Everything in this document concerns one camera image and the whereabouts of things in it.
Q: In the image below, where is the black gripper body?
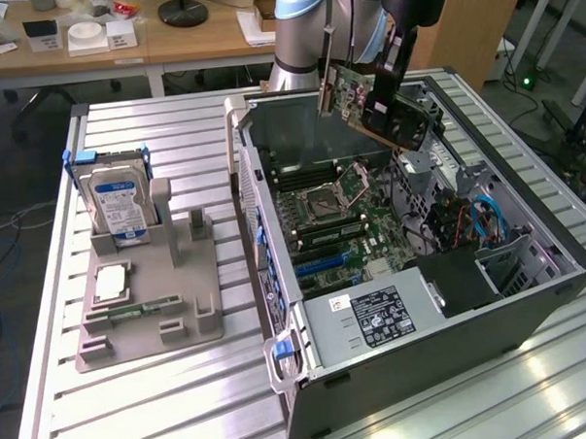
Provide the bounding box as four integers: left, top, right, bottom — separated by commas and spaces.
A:
380, 0, 450, 31

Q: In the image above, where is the graphics card with black fan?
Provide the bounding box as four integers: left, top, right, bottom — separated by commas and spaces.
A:
312, 22, 440, 157

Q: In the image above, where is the wooden cabinet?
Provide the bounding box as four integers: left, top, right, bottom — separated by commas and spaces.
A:
407, 0, 534, 94

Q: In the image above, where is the metal drive cage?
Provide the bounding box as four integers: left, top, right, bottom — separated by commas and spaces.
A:
390, 118, 468, 211

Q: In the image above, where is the metal socket cover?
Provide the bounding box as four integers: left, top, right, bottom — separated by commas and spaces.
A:
336, 160, 371, 207

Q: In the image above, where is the CPU socket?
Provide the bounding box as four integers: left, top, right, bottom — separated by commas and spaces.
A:
303, 180, 361, 224

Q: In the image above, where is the green motherboard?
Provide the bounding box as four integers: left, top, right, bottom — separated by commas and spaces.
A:
262, 143, 424, 302

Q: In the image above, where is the white paper stack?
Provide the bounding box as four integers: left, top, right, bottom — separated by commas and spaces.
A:
236, 7, 278, 48

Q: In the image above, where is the RAM stick with white label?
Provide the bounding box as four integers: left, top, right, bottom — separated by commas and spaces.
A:
300, 220, 367, 253

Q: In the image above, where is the blue expansion slot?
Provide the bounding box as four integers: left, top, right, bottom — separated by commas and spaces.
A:
293, 253, 353, 280

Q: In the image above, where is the wooden desk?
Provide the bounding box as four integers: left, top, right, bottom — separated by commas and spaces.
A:
0, 0, 281, 92

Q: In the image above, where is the black round lamp base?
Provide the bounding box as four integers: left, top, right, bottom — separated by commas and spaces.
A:
156, 0, 211, 30

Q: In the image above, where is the metal disk bay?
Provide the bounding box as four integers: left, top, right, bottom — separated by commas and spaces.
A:
472, 231, 565, 298

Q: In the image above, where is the grey power supply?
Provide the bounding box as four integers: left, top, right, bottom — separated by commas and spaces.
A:
294, 264, 449, 371

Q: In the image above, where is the grey parts rack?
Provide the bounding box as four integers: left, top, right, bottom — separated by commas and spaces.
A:
67, 173, 227, 375

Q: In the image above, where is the plain white box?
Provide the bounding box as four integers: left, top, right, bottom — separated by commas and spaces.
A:
104, 17, 137, 51

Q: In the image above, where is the black open PC case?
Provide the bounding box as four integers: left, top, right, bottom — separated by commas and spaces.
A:
222, 68, 586, 439

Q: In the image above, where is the hard disk in blue caddy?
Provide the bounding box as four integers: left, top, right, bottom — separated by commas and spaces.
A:
61, 141, 159, 250

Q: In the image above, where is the white round holder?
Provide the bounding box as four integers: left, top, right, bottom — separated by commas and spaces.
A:
65, 20, 111, 58

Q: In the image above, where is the green RAM stick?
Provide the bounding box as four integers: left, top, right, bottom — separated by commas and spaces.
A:
109, 296, 182, 320

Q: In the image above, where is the silver CPU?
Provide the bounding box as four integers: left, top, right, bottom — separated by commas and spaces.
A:
92, 265, 132, 303

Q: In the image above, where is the white box with black top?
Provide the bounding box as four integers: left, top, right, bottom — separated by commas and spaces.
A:
20, 18, 63, 53

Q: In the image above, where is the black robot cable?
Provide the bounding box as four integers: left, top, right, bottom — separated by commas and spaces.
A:
345, 0, 362, 65

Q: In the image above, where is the white table frame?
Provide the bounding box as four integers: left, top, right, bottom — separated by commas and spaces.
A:
506, 0, 586, 109

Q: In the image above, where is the blue disk wire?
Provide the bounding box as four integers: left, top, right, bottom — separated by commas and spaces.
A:
469, 194, 512, 246

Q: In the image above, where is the blue floor cable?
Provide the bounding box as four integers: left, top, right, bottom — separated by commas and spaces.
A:
0, 230, 30, 418

